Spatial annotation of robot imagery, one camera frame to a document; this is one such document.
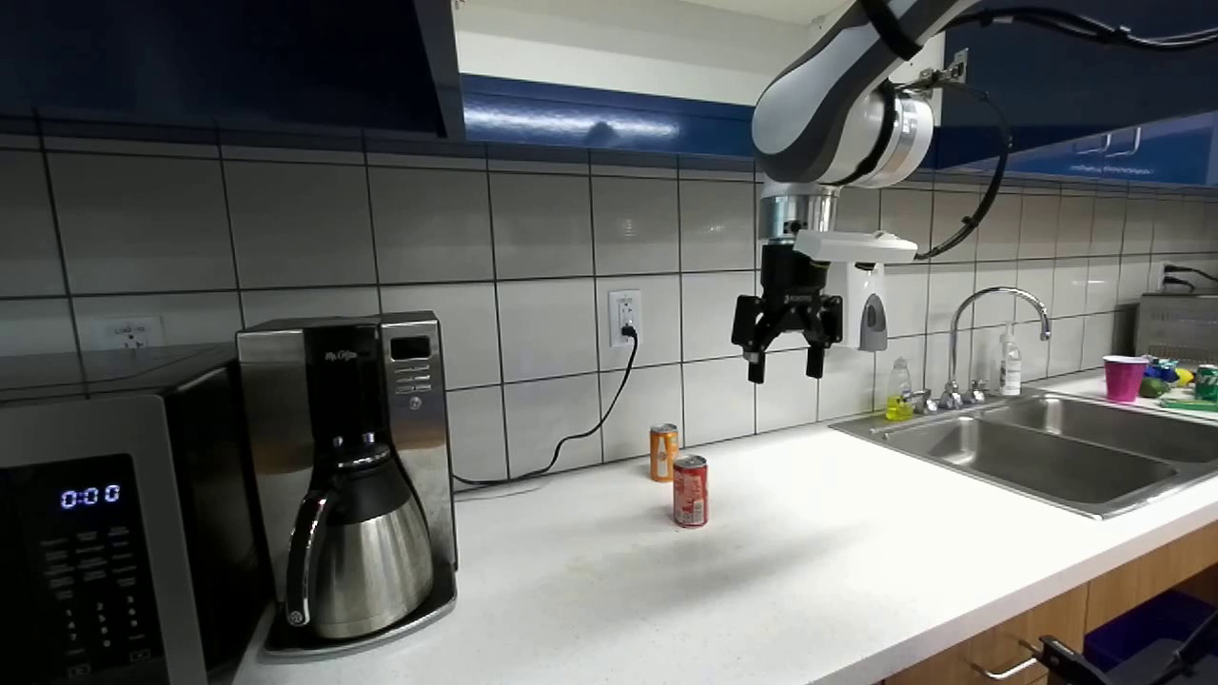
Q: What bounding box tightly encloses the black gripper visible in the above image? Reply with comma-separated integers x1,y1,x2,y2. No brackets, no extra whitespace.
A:
729,245,840,383

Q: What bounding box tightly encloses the red soda can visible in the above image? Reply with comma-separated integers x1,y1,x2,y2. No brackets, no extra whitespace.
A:
672,456,708,528

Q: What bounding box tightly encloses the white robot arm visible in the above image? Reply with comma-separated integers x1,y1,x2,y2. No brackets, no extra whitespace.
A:
729,0,979,383

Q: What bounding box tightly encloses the blue upper cupboard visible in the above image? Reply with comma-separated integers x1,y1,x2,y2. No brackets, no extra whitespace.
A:
0,0,1215,165

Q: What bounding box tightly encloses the white soap dispenser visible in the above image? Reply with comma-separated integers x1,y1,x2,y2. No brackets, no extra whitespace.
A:
845,264,886,349

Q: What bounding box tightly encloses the yellow dish soap bottle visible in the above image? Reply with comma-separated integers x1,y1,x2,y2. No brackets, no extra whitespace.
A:
880,358,914,422

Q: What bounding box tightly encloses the chrome sink faucet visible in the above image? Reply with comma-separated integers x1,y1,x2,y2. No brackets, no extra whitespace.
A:
918,286,1055,416

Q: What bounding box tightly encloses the small white bottle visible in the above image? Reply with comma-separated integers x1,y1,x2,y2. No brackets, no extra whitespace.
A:
1002,337,1023,395

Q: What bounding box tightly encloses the stainless steel sink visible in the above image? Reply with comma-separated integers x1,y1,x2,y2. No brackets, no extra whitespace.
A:
845,401,1218,517

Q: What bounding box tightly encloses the pink plastic cup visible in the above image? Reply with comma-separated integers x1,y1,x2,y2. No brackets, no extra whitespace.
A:
1105,353,1145,405

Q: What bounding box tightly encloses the colourful dishes pile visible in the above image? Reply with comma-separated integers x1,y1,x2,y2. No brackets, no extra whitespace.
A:
1139,358,1218,411

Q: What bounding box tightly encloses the steel paper towel dispenser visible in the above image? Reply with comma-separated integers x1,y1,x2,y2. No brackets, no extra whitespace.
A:
1134,264,1218,363

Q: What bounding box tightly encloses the black steel coffee maker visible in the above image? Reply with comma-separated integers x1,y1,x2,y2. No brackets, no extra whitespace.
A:
236,312,456,656

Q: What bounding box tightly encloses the wooden lower cabinet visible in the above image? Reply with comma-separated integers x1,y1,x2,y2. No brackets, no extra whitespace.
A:
880,524,1218,685

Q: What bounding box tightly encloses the steel coffee carafe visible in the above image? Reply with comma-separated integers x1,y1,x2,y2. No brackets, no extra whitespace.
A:
280,447,436,642

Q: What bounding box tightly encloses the black microwave oven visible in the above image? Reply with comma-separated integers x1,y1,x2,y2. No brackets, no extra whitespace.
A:
0,358,270,685

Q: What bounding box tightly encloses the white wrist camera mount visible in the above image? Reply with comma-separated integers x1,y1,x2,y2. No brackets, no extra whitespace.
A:
794,229,918,264

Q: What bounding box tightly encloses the black power cord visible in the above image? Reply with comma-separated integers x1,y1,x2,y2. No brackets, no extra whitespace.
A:
447,325,643,495

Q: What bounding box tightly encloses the white wall outlet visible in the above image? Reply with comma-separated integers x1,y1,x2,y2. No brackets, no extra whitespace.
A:
607,288,643,345

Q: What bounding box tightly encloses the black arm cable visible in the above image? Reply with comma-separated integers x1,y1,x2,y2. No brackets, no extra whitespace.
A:
859,0,1218,264

